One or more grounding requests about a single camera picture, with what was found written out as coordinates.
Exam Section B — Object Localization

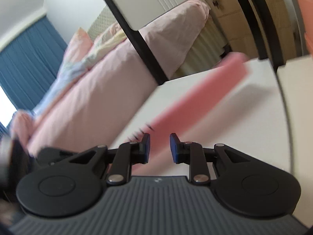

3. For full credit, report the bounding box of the pink shopping bag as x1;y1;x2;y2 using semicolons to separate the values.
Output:
134;52;248;176

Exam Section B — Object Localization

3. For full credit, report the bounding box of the blue curtain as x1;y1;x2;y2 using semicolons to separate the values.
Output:
0;15;68;135

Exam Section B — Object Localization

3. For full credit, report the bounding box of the pastel pink duvet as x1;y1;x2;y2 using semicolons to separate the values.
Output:
9;22;128;148

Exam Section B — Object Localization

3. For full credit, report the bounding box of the bed with pink sheet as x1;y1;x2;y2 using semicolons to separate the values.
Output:
25;0;229;156

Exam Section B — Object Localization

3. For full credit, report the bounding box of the cream quilted headboard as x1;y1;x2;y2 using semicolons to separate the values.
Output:
87;5;117;41

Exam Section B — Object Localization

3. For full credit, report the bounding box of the wooden drawer cabinet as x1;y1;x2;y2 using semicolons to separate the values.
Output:
206;0;302;61

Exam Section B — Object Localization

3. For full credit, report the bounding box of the white black folding chair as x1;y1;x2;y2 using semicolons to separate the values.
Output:
104;0;187;85

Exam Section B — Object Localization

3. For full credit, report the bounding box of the pink storage box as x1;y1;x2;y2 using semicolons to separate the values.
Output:
297;0;313;55

